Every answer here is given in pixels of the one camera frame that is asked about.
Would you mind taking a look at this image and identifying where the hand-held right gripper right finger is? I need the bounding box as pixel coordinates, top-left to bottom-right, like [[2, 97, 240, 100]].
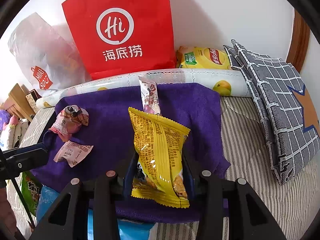
[[181, 150, 287, 240]]

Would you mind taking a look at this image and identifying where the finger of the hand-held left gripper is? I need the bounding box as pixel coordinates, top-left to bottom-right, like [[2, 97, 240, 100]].
[[0, 142, 49, 178]]

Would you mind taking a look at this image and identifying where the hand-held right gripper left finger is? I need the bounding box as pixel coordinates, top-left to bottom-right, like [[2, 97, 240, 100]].
[[29, 152, 138, 240]]

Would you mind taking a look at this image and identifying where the yellow snack packet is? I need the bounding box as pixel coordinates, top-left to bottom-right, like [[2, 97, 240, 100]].
[[128, 107, 191, 208]]

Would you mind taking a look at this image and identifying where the green snack packet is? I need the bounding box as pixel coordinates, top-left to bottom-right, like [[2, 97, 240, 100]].
[[21, 171, 42, 217]]

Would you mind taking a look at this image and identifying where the small pink snack packet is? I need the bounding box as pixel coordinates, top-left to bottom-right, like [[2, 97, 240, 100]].
[[54, 141, 94, 168]]

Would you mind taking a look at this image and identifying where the purple cloth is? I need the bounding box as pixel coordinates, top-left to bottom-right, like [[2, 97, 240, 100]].
[[31, 82, 231, 224]]

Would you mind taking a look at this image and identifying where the long pink candy packet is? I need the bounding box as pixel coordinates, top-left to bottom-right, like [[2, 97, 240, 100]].
[[138, 76, 162, 117]]

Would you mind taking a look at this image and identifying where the pink plush toy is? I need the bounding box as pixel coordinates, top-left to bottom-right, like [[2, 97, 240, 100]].
[[0, 116, 28, 150]]

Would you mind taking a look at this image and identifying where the purple plush toy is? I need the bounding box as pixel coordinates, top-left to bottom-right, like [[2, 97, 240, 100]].
[[0, 109, 12, 130]]

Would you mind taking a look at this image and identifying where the printed hardcover book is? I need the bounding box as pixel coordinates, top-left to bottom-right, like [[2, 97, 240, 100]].
[[25, 90, 42, 114]]

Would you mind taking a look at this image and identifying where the blue tissue pack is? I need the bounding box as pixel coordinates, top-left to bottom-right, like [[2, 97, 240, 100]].
[[36, 185, 158, 240]]

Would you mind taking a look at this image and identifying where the wooden headboard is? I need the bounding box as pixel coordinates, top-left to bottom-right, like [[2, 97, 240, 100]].
[[0, 83, 35, 122]]

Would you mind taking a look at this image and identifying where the striped grey bed quilt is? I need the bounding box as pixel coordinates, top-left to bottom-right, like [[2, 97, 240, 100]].
[[6, 96, 320, 240]]

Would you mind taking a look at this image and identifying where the rolled fruit-print white mat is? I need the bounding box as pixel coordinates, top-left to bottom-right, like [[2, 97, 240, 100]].
[[36, 69, 250, 109]]

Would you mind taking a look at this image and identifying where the white plastic shopping bag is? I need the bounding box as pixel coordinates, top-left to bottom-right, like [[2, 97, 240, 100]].
[[7, 12, 92, 90]]

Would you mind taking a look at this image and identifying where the grey checked fabric with star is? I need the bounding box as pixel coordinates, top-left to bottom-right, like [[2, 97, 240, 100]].
[[223, 39, 320, 186]]

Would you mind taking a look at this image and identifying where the yellow chips bag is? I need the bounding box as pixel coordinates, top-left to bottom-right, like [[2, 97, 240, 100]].
[[176, 45, 232, 70]]

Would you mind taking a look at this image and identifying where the red paper shopping bag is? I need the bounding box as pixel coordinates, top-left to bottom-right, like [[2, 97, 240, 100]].
[[62, 0, 177, 80]]

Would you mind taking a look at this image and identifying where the brown wooden door frame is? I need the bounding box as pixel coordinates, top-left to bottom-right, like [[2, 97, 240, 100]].
[[286, 10, 312, 73]]

